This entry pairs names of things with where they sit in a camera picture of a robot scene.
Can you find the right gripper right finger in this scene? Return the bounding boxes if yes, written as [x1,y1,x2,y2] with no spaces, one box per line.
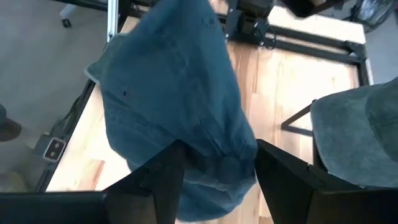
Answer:
[255,139,326,224]

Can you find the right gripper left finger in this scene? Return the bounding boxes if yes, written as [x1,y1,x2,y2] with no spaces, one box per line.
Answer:
[104,139,187,224]

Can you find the green washed cotton cap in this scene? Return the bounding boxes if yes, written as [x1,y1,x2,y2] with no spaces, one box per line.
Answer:
[363,77,398,166]
[84,32,125,84]
[310,90,398,189]

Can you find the dark blue denim cap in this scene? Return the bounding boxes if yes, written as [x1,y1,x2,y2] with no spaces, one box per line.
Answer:
[99,0,259,222]

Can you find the black perforated metal rack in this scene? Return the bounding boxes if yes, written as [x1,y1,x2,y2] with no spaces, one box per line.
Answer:
[280,98,330,175]

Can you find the white chair leg with caster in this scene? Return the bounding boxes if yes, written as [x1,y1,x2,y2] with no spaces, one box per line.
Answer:
[58,2,78,29]

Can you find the small table-level camera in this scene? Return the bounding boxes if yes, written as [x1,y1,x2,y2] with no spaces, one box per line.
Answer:
[42,136,67,162]

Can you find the silver aluminium bracket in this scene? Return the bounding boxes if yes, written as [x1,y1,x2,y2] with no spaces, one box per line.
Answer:
[106,0,120,43]

